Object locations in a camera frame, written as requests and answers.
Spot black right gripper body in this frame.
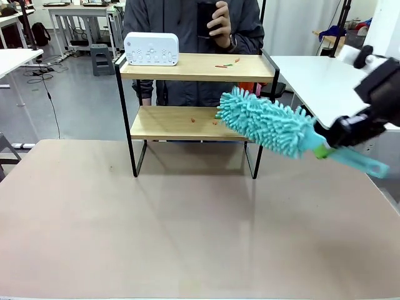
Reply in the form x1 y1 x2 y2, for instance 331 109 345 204
354 58 400 132

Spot teal microfiber duster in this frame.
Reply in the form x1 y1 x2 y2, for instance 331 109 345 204
216 86 391 179

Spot black smartphone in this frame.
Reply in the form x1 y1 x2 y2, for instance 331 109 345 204
196 1 224 39

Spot two-tier wooden black-framed shelf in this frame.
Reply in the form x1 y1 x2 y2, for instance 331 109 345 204
114 49 281 180

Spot person's left hand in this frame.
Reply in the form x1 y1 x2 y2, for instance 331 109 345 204
206 0 233 48

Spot large white table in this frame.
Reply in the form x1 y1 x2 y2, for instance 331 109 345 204
267 54 400 131

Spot wooden background table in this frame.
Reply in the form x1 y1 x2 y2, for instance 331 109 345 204
312 29 348 57

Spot black stand poles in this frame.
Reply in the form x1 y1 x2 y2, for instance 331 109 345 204
329 0 353 58

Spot blue cloth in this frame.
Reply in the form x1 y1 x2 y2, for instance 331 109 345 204
318 24 346 43

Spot orange stool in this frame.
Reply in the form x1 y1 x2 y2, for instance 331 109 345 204
238 81 262 98

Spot person in grey jacket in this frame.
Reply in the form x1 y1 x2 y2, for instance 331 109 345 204
122 0 266 108

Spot white sound machine box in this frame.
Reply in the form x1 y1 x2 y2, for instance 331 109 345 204
124 31 180 67

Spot grey plastic step stool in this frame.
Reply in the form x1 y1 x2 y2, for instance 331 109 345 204
90 43 116 77

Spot white-framed lab desk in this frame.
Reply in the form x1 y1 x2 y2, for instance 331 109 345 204
42 1 126 61

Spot black backpack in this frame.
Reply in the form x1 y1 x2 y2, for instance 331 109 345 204
31 22 51 48

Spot black tripod pole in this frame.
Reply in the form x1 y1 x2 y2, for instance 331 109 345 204
19 0 41 53

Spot white side table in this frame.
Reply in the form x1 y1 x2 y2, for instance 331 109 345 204
0 47 44 108

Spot grey chair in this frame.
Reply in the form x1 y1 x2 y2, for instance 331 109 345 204
0 132 23 183

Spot black floor cable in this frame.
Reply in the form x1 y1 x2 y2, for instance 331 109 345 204
27 61 62 140

